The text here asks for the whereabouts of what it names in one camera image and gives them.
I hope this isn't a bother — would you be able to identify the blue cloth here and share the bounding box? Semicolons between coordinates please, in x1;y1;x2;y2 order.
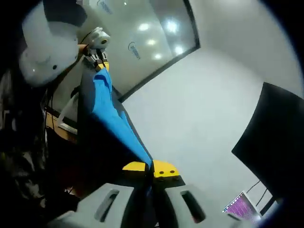
91;68;154;198

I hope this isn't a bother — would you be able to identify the person's left hand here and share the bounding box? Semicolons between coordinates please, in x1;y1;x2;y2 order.
77;43;90;57

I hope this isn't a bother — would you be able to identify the large black monitor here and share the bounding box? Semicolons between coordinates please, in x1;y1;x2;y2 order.
231;82;304;216

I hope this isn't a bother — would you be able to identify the frosted glass partition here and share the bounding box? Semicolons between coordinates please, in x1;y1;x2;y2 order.
78;0;200;103

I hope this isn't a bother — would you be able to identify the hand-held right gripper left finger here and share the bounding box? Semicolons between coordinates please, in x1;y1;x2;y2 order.
47;162;155;228

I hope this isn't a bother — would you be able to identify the open laptop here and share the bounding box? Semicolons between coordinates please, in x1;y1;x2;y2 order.
222;190;261;223

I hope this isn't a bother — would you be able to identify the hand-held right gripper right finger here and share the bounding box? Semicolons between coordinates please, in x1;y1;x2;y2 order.
152;160;254;228

